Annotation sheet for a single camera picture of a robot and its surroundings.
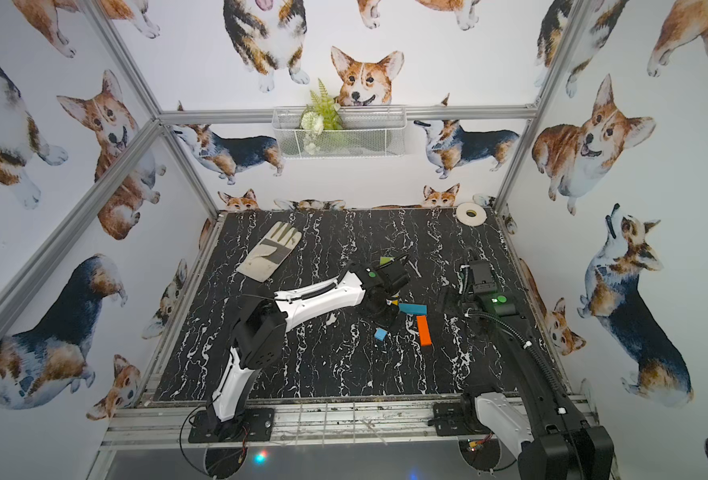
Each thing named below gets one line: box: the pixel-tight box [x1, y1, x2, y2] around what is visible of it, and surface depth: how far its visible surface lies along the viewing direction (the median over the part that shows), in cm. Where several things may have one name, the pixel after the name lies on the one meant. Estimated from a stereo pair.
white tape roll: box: [456, 202, 488, 227], surface depth 123 cm
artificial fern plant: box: [299, 78, 344, 135], surface depth 83 cm
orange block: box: [416, 315, 432, 347], surface depth 90 cm
